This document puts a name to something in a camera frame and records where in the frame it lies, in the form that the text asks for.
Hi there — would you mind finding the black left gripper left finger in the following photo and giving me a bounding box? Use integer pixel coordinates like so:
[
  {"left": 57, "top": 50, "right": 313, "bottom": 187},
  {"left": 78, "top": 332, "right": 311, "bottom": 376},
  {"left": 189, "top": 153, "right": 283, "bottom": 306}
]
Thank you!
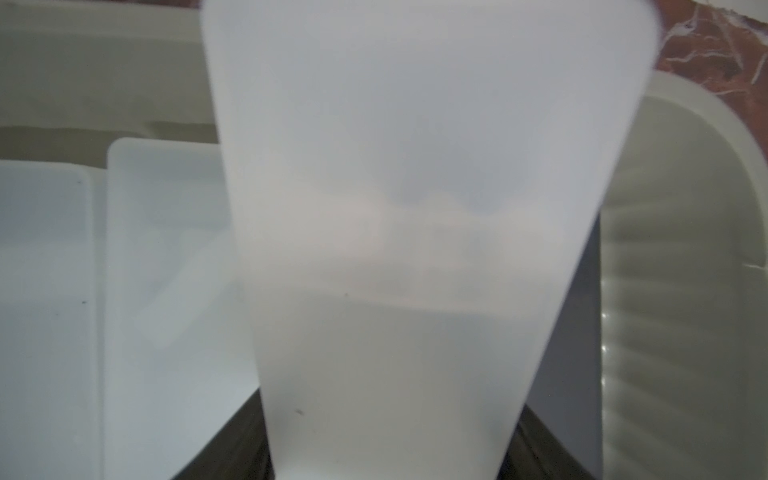
[{"left": 174, "top": 389, "right": 273, "bottom": 480}]

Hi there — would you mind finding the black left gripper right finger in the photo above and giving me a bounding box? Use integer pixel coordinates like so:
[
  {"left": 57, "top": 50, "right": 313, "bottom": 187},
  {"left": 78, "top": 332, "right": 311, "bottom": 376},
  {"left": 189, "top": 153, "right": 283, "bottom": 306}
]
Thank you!
[{"left": 497, "top": 404, "right": 594, "bottom": 480}]

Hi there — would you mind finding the translucent white pencil case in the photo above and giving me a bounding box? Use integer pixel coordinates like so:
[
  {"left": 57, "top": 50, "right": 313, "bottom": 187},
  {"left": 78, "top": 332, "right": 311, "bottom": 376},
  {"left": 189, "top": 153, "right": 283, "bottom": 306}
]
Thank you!
[
  {"left": 201, "top": 1, "right": 661, "bottom": 479},
  {"left": 1, "top": 160, "right": 106, "bottom": 479},
  {"left": 104, "top": 138, "right": 258, "bottom": 479}
]

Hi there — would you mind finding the grey-green plastic storage box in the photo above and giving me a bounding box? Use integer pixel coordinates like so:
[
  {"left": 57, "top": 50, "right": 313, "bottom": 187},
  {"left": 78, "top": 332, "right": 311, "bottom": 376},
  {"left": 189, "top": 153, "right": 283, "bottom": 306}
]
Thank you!
[{"left": 1, "top": 1, "right": 767, "bottom": 479}]

